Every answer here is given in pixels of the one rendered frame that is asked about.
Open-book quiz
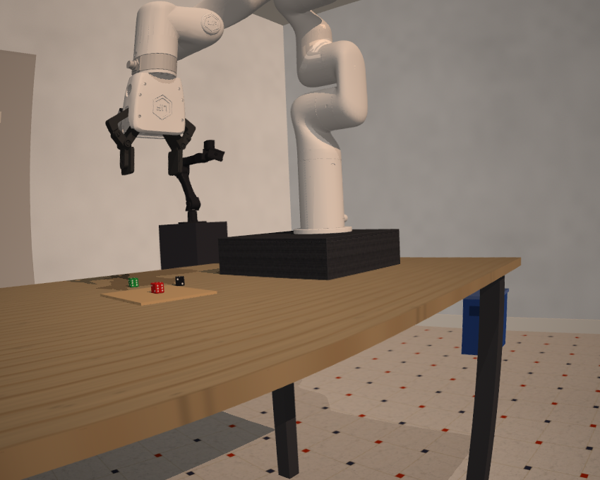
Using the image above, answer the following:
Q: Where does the tan flat mat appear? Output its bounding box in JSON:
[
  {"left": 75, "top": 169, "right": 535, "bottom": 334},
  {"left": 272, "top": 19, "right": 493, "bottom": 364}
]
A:
[{"left": 100, "top": 285, "right": 217, "bottom": 306}]

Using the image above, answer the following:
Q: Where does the red die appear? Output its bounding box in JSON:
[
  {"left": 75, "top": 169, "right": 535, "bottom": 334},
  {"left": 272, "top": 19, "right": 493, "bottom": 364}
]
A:
[{"left": 151, "top": 282, "right": 164, "bottom": 294}]

